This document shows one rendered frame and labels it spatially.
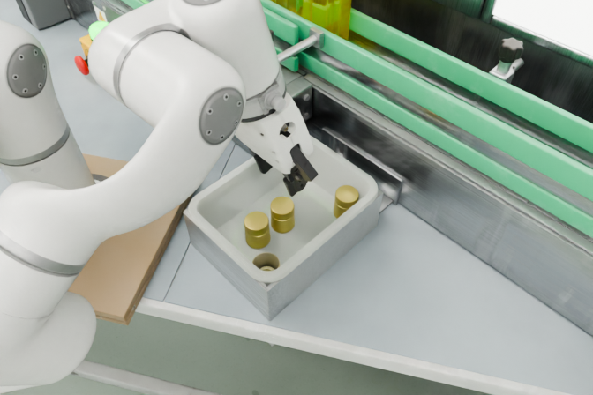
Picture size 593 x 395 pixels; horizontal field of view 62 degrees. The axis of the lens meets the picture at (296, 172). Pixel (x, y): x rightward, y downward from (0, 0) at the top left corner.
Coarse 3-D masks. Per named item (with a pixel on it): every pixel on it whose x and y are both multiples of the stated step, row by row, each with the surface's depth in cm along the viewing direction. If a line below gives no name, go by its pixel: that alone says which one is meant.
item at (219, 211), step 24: (312, 144) 74; (240, 168) 71; (336, 168) 73; (216, 192) 69; (240, 192) 72; (264, 192) 77; (312, 192) 77; (360, 192) 72; (192, 216) 65; (216, 216) 71; (240, 216) 74; (312, 216) 74; (216, 240) 63; (240, 240) 71; (288, 240) 71; (312, 240) 63; (240, 264) 60; (288, 264) 60
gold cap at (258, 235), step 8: (248, 216) 68; (256, 216) 68; (264, 216) 68; (248, 224) 68; (256, 224) 68; (264, 224) 68; (248, 232) 68; (256, 232) 67; (264, 232) 68; (248, 240) 69; (256, 240) 68; (264, 240) 69; (256, 248) 70
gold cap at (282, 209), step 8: (280, 200) 70; (288, 200) 70; (272, 208) 69; (280, 208) 69; (288, 208) 69; (272, 216) 70; (280, 216) 69; (288, 216) 69; (272, 224) 72; (280, 224) 70; (288, 224) 71; (280, 232) 72
